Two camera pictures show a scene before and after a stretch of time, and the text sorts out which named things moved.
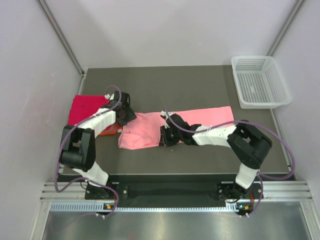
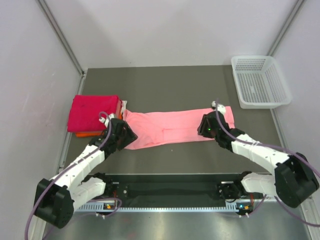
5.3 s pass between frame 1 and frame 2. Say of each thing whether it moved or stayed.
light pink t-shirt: stayed
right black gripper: moved
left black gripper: moved
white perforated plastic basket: stayed
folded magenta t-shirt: stayed
